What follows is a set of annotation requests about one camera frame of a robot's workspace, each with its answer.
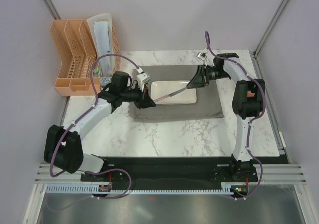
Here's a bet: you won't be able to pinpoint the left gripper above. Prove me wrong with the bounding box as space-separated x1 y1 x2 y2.
121 83 156 110

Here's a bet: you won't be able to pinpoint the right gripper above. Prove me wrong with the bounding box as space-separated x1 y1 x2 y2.
186 65 230 89

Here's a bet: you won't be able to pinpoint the white rectangular plate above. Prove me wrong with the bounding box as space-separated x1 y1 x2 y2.
150 80 197 105

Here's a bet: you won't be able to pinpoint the black knife pink handle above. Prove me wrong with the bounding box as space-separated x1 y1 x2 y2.
154 87 187 103

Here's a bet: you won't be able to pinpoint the grey scalloped placemat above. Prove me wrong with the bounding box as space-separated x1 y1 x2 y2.
129 65 224 122

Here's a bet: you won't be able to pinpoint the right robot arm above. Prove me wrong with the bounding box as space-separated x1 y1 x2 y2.
186 53 265 181

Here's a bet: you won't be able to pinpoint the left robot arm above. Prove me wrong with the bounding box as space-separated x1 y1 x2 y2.
44 71 155 181

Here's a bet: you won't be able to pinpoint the green clip items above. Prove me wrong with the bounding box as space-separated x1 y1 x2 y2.
92 65 103 78

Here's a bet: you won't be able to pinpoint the white paper folder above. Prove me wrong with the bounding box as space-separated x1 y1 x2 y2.
86 13 115 76

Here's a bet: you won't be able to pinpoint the orange plastic file organizer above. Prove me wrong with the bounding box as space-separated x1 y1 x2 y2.
50 13 121 97

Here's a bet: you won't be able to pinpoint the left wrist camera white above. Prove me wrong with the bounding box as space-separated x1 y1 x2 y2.
136 67 151 91

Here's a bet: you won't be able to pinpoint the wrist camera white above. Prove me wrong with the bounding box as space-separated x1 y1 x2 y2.
136 67 151 91
197 52 207 63

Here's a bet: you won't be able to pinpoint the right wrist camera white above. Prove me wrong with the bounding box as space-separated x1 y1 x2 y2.
197 52 207 63

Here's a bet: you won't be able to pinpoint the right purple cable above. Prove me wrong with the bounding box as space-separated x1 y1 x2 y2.
204 30 267 200

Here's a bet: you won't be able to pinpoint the purple cable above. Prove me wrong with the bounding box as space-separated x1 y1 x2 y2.
204 30 267 200
49 54 142 179

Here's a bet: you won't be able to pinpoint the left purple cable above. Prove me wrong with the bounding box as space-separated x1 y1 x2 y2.
49 54 142 179

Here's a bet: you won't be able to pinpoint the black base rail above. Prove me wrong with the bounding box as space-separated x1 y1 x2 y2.
81 157 258 191

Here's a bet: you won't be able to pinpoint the white slotted cable duct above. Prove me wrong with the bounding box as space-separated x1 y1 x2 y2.
45 184 248 195

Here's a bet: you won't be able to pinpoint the aluminium frame rail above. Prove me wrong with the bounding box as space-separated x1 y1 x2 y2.
261 164 306 185

